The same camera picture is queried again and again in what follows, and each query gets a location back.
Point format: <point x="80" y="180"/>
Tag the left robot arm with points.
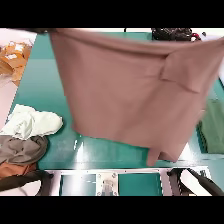
<point x="20" y="181"/>

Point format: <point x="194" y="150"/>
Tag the grey garment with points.
<point x="23" y="150"/>

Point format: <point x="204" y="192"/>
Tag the orange-brown garment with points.
<point x="13" y="169"/>

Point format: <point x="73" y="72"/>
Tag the green garment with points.
<point x="214" y="128"/>

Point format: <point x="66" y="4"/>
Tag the dusty pink T-shirt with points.
<point x="126" y="90"/>

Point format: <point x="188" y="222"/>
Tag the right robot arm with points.
<point x="200" y="181"/>

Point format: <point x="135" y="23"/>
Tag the silver frame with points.
<point x="106" y="182"/>

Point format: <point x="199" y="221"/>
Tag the white garment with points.
<point x="30" y="121"/>

